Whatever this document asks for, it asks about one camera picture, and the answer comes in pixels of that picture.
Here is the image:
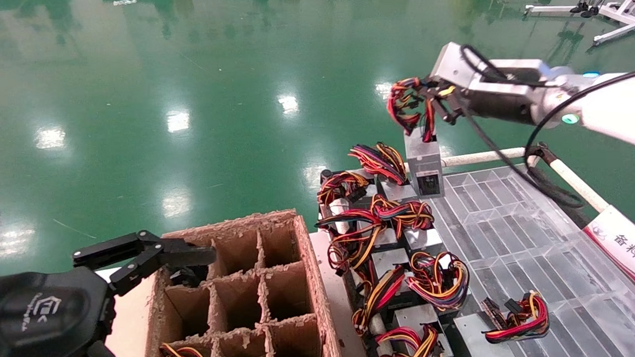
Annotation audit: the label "long black arm cable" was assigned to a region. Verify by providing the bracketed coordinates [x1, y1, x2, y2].
[522, 61, 635, 211]

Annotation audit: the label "clear plastic divider tray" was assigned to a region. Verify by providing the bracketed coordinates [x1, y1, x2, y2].
[405, 159, 635, 357]

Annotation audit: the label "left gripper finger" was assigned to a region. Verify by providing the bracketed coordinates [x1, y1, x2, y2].
[72, 228, 162, 273]
[109, 236, 217, 300]

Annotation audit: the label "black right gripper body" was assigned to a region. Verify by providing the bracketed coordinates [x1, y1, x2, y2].
[459, 87, 540, 127]

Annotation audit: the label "white metal stand base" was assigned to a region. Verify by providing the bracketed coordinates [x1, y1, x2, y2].
[523, 0, 635, 49]

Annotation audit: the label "black foam strip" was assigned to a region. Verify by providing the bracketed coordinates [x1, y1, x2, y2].
[524, 166, 593, 231]

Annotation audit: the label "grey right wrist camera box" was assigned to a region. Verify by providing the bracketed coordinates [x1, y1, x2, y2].
[430, 41, 554, 97]

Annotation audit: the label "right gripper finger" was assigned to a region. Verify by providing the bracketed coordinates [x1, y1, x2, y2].
[430, 95, 466, 126]
[420, 78, 459, 99]

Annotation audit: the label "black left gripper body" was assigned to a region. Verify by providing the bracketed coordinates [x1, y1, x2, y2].
[0, 265, 118, 357]

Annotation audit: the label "long white cart pipe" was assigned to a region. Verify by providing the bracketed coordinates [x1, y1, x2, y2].
[404, 144, 528, 179]

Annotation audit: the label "short black camera cable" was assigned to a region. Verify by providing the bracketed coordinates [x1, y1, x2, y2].
[460, 44, 513, 83]

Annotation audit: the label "brown cardboard divider box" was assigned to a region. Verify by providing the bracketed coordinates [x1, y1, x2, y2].
[145, 204, 349, 357]

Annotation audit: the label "silver power supply with cables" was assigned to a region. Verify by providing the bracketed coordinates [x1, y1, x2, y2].
[347, 142, 421, 204]
[383, 77, 449, 200]
[371, 248, 471, 312]
[313, 208, 401, 277]
[453, 287, 552, 357]
[317, 169, 377, 219]
[350, 263, 407, 336]
[369, 302, 455, 357]
[368, 194, 445, 252]
[161, 343, 208, 357]

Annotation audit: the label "white sign with red print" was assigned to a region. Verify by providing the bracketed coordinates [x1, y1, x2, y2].
[579, 204, 635, 298]

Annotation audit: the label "black pipe corner connector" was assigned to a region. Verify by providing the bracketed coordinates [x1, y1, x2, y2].
[524, 143, 560, 166]

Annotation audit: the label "black stand wheels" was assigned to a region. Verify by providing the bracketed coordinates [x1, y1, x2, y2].
[569, 1, 602, 20]

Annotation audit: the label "short white cart pipe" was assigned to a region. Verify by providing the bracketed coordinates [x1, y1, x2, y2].
[548, 157, 612, 214]

